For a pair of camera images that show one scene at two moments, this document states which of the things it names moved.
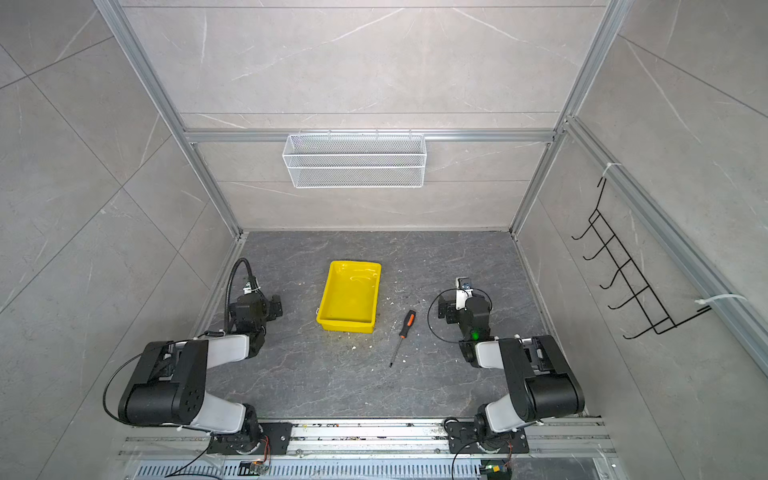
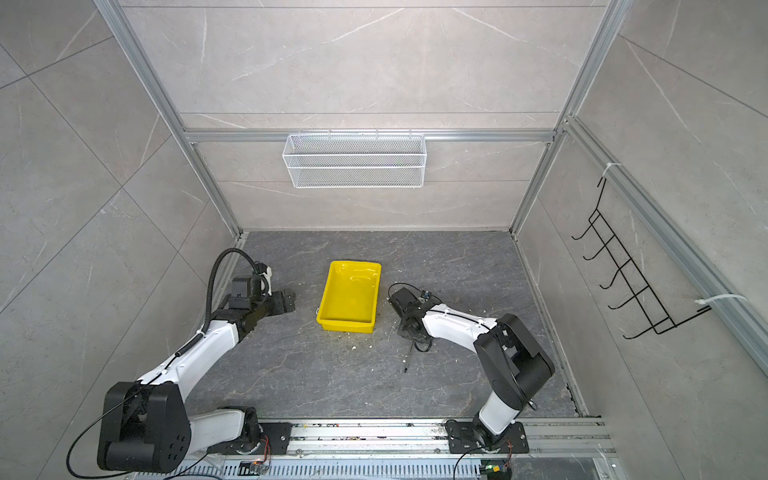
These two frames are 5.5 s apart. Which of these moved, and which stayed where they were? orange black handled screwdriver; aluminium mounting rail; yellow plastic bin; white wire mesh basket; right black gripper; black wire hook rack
Moved: right black gripper; orange black handled screwdriver
Stayed: aluminium mounting rail; yellow plastic bin; white wire mesh basket; black wire hook rack
